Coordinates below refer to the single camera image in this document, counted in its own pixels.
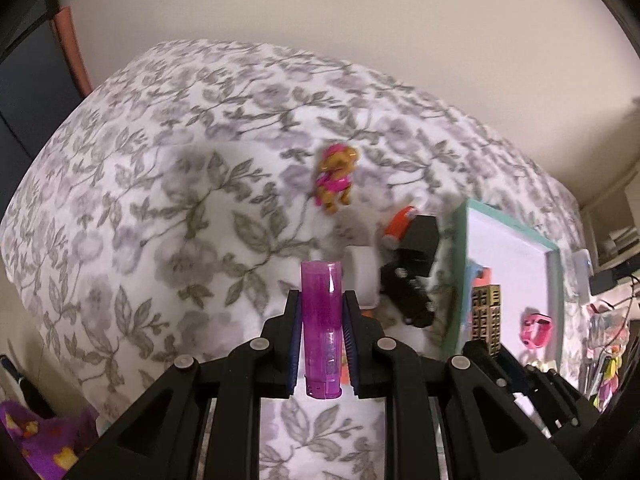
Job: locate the blue orange plastic box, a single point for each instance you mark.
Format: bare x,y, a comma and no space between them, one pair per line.
480,280

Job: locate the dark cabinet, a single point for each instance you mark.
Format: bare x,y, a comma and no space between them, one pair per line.
25,110

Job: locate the orange glue bottle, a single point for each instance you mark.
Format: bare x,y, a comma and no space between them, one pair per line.
399,225

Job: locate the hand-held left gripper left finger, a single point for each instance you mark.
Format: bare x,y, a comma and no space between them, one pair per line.
296,345

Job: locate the white power strip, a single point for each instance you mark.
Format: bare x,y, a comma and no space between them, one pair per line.
582,270

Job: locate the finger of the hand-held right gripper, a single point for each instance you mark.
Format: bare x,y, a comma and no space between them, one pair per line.
482,349
515,370

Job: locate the purple printed cloth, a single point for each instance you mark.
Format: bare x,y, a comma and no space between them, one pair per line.
35,430

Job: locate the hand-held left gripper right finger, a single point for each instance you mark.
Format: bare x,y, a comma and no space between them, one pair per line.
350,347

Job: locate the purple lighter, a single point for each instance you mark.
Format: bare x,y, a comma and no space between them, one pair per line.
322,320

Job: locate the black charger cube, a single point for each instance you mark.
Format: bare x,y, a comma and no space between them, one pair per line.
420,240

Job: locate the pink brown dog toy figure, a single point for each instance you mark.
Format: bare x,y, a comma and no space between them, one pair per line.
334,180

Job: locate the pink watch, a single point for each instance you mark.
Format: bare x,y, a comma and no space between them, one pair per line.
536,332

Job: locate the white shelf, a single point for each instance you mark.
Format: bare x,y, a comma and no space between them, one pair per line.
615,230

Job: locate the black toy car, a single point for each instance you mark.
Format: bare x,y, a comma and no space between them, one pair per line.
407,295

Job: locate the teal framed white tray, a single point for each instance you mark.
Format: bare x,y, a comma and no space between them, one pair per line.
520,270

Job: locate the black adapter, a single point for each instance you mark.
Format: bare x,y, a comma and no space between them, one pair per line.
607,280

